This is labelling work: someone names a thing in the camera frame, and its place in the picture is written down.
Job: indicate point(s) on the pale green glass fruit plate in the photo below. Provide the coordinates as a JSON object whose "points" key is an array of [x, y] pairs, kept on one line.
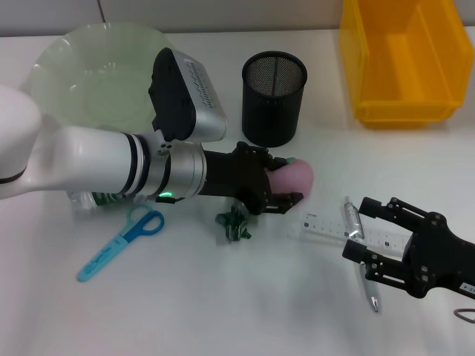
{"points": [[92, 66]]}

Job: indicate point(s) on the yellow plastic bin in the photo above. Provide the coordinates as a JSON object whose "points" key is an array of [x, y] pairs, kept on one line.
{"points": [[408, 74]]}

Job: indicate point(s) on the silver ballpoint pen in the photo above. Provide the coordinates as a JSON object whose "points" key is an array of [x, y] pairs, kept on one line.
{"points": [[354, 219]]}

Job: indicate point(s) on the green plastic wrapper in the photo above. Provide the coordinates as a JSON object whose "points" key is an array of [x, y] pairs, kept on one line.
{"points": [[235, 222]]}

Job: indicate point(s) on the transparent plastic ruler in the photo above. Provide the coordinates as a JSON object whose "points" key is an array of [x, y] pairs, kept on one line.
{"points": [[326, 226]]}

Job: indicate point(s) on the blue capped scissors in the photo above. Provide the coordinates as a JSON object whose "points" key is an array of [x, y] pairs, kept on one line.
{"points": [[102, 259]]}

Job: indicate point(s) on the clear green label water bottle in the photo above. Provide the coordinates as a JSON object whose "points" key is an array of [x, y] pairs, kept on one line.
{"points": [[83, 204]]}

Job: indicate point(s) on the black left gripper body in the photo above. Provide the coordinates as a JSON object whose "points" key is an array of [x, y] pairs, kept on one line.
{"points": [[230, 178]]}

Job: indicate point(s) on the black mesh pen holder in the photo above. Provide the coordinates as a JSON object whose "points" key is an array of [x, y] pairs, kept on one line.
{"points": [[271, 111]]}

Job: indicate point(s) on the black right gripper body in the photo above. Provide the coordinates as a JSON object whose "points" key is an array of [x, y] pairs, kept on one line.
{"points": [[438, 259]]}

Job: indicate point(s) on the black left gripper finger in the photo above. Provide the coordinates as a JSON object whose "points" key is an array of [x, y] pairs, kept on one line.
{"points": [[256, 152], [282, 203]]}

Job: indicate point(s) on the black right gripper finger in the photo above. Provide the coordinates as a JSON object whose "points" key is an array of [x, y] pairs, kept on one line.
{"points": [[393, 213], [378, 267]]}

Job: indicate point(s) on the pink peach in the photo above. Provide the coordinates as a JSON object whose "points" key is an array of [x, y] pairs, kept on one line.
{"points": [[295, 178]]}

